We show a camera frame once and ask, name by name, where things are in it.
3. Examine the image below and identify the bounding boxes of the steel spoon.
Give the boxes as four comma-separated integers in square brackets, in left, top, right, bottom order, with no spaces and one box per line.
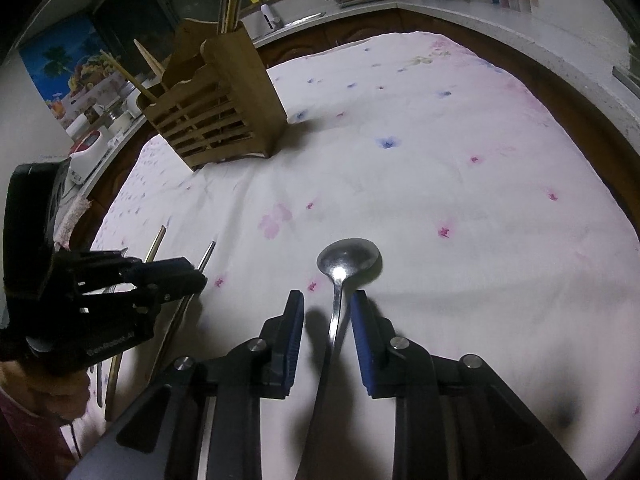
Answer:
[295,237,380,479]

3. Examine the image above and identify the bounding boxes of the kitchen faucet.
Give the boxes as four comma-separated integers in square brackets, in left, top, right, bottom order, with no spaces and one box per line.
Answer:
[260,3,283,30]

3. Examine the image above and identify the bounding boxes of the person left hand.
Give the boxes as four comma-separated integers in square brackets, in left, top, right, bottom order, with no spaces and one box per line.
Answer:
[1,361,90,422]

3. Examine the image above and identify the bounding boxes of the pink towel on counter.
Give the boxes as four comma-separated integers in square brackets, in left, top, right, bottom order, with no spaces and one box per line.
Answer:
[53,196,92,249]

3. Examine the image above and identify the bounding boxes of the white red rice cooker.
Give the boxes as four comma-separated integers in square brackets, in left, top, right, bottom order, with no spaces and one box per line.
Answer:
[68,127,111,185]

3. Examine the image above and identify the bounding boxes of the floral white table cloth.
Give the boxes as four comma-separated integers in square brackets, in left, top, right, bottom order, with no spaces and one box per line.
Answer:
[93,32,639,479]

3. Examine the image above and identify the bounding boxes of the small white steel pot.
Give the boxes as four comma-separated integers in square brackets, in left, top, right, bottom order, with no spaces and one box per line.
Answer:
[105,104,134,136]

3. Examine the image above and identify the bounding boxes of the white steel pot cooker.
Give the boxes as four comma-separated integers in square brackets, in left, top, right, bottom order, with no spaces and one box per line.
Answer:
[124,77,160,118]

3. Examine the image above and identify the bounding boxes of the fruit beach poster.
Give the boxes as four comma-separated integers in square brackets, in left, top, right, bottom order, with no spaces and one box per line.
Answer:
[18,18,127,129]

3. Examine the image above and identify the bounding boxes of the wooden utensil holder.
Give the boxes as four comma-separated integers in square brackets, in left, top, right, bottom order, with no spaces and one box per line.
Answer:
[137,18,288,171]

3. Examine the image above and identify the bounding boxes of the lower wooden cabinets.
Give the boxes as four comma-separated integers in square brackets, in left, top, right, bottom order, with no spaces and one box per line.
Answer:
[93,11,639,281]

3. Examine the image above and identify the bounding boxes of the steel sink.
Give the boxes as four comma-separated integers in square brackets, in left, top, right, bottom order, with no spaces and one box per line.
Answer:
[283,12,326,29]

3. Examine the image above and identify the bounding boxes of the gas stove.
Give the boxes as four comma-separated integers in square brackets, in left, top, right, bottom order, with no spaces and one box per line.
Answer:
[612,66,640,99]

